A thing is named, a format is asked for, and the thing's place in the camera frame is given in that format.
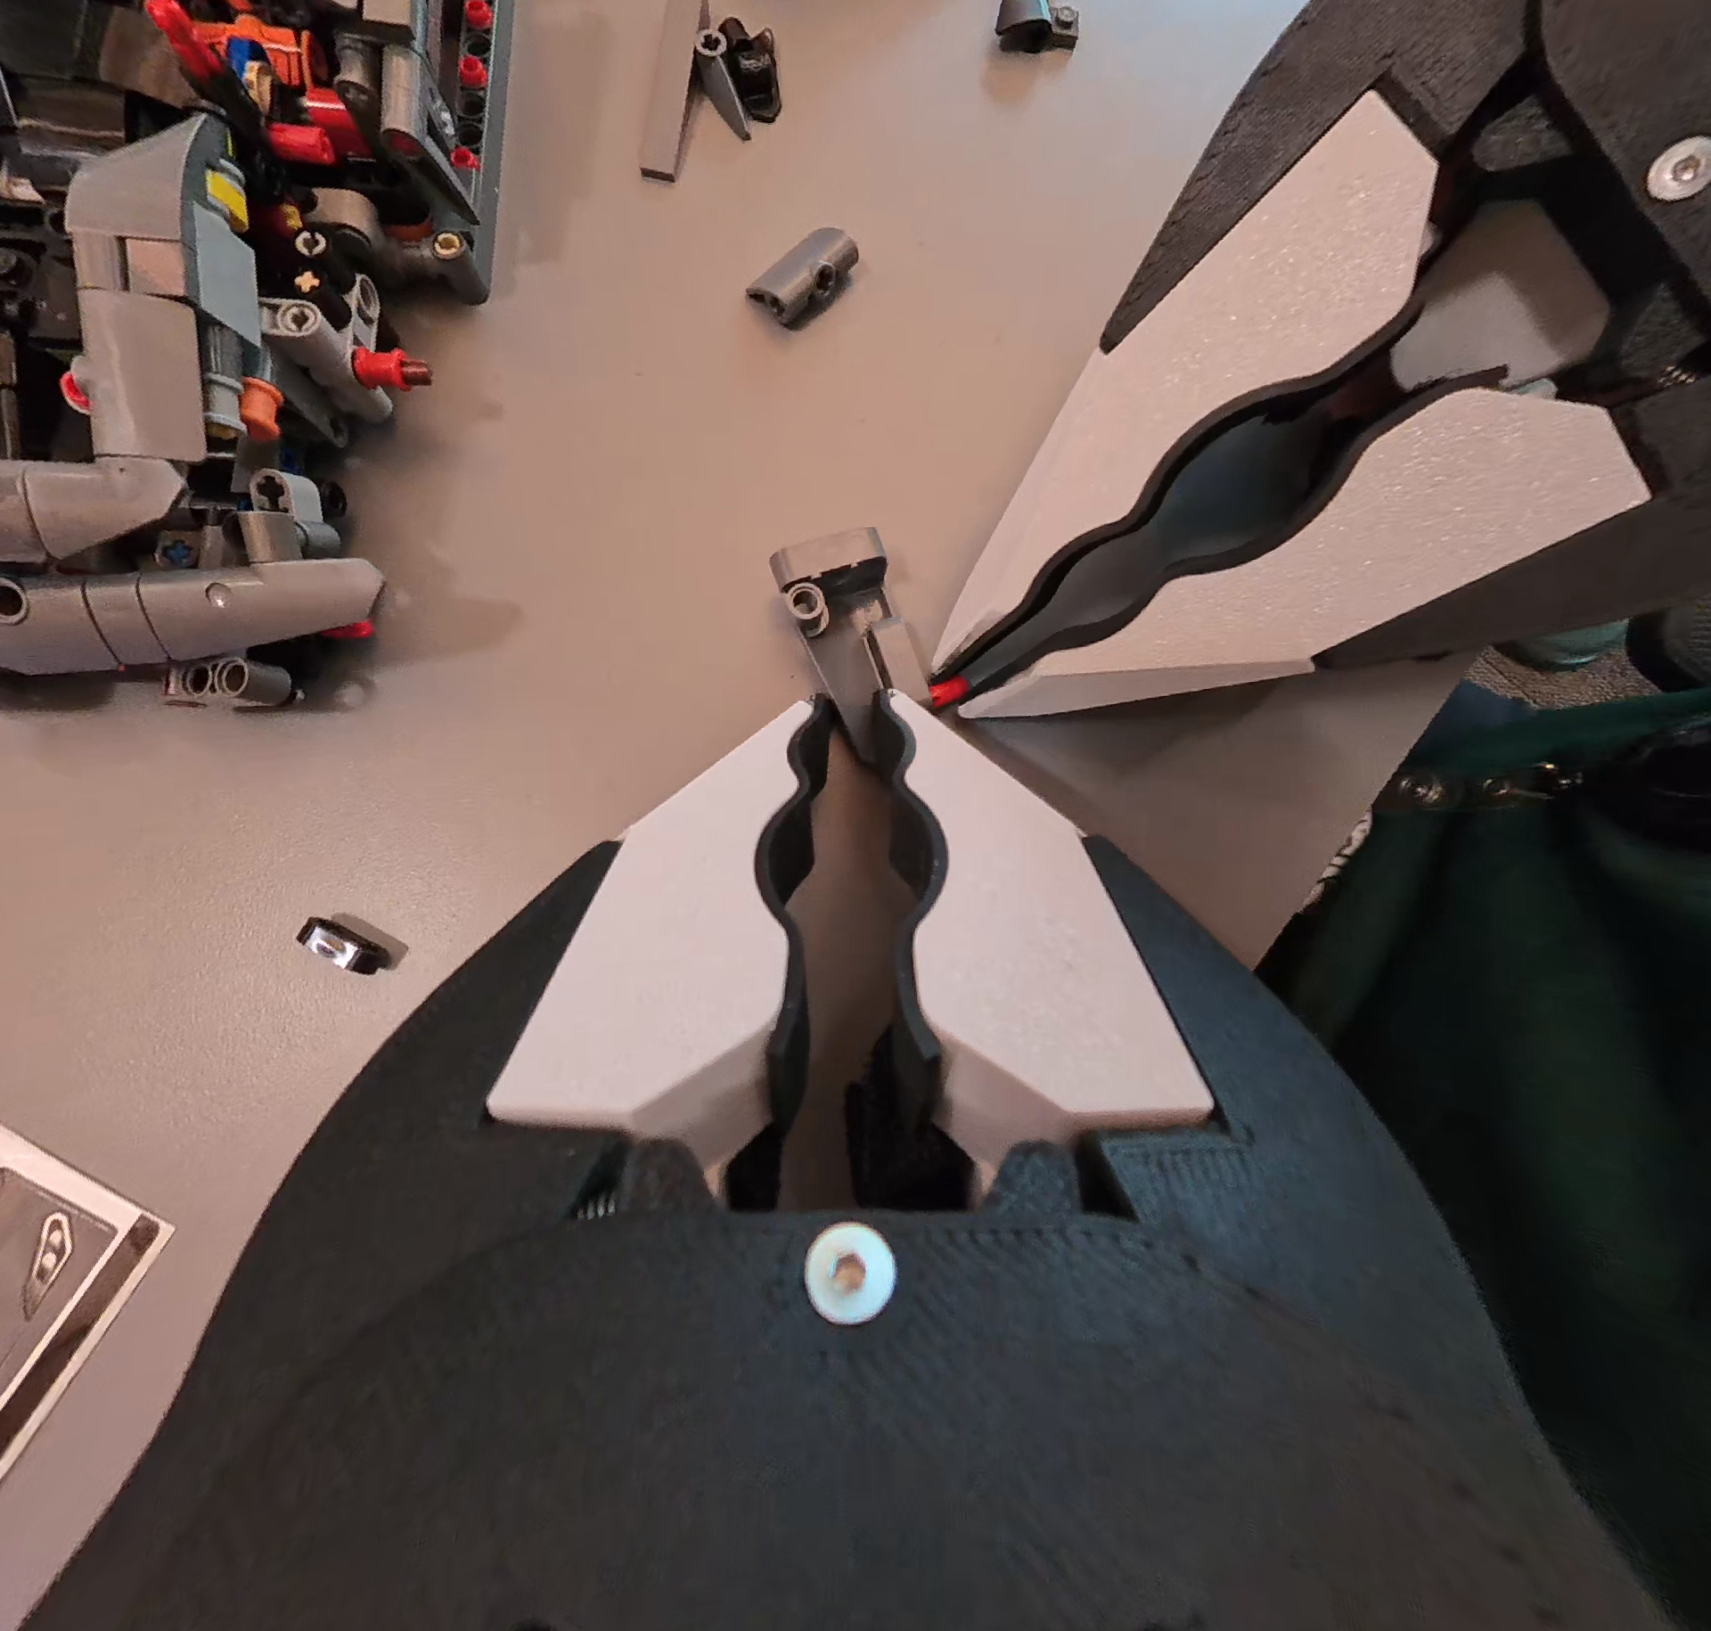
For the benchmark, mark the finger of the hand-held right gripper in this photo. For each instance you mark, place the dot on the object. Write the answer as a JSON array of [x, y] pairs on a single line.
[[1271, 280], [1403, 548]]

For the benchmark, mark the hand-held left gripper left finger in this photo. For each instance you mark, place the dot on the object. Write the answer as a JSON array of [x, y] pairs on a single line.
[[655, 991]]

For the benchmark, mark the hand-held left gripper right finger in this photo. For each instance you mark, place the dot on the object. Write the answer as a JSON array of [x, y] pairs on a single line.
[[1057, 991]]

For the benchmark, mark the dark grey lego liftarm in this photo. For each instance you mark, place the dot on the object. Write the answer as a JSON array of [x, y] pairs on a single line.
[[843, 616]]

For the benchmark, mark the grey black lego car model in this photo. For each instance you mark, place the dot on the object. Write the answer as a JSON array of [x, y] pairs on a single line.
[[159, 254]]

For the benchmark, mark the black two-hole lego piece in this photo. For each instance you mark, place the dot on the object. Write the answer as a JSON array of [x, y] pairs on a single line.
[[352, 946]]

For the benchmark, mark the light grey lego tube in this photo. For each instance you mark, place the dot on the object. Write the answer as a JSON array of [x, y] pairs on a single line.
[[803, 279]]

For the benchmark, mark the black angled lego piece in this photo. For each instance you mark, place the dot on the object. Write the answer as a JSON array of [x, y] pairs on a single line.
[[743, 73]]

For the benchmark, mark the grey flat lego tile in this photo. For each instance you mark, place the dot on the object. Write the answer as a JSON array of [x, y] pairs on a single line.
[[671, 82]]

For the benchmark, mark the lego sticker sheet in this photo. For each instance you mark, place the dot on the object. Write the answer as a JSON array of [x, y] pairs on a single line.
[[68, 1282]]

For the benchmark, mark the person's green shirt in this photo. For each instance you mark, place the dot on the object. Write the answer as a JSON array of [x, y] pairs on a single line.
[[1510, 1124]]

